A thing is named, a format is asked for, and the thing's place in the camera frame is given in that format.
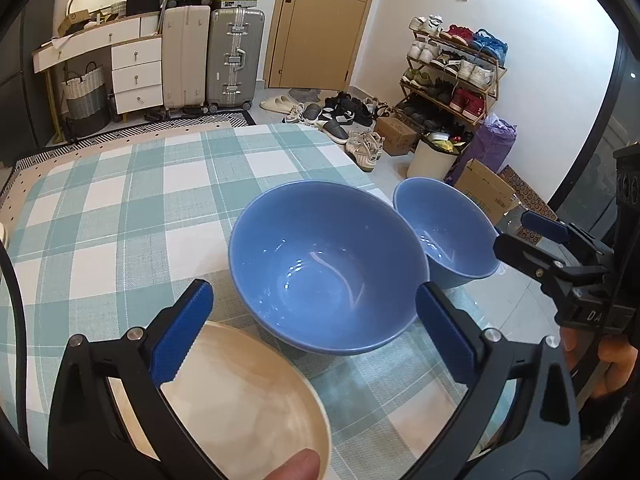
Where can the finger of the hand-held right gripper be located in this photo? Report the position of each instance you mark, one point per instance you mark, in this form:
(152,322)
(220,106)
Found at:
(525,255)
(545,224)

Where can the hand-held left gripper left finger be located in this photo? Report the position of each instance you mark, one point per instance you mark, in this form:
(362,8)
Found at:
(180,335)

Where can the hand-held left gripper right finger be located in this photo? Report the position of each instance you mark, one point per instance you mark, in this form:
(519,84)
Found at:
(445,335)

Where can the blue bowl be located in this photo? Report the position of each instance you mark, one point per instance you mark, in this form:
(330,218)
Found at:
(450,230)
(325,270)

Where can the beige bowl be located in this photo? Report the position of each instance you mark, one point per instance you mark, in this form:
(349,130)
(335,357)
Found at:
(250,410)

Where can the person's right hand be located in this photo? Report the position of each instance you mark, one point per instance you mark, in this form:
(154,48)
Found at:
(617,365)

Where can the person's left hand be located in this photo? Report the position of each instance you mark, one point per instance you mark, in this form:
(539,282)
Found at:
(295,467)

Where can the purple bag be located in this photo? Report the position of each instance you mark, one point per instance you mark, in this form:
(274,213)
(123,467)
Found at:
(492,145)

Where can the teal checked tablecloth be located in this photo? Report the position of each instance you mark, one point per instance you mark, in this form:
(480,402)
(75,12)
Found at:
(125,220)

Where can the white trash bin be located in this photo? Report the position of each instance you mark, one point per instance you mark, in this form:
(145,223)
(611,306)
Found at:
(432,160)

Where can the wooden shoe rack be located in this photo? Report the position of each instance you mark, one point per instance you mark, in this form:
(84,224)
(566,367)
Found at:
(492,85)

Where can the small cardboard box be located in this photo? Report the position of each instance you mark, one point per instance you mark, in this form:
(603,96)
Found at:
(395,135)

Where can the shoe rack with shoes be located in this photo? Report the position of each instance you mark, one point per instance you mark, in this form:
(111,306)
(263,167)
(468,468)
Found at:
(450,60)

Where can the patterned floor rug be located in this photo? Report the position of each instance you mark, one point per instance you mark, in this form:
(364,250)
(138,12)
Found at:
(125,130)

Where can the group of loose shoes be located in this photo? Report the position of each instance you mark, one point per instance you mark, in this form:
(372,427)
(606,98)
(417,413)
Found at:
(345,115)

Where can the woven laundry basket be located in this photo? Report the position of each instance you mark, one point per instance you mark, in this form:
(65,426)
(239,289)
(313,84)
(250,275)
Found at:
(85,100)

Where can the white vanity desk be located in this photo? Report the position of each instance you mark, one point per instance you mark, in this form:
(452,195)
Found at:
(135,60)

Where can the beige suitcase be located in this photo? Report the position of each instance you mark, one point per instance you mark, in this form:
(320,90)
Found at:
(185,55)

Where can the silver suitcase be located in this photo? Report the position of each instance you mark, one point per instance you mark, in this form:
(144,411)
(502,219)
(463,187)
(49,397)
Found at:
(235,57)

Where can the wooden door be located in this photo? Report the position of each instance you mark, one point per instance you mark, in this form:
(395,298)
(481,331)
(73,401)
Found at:
(325,25)

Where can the yellow and black box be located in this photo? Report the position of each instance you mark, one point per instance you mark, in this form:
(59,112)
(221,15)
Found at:
(239,0)

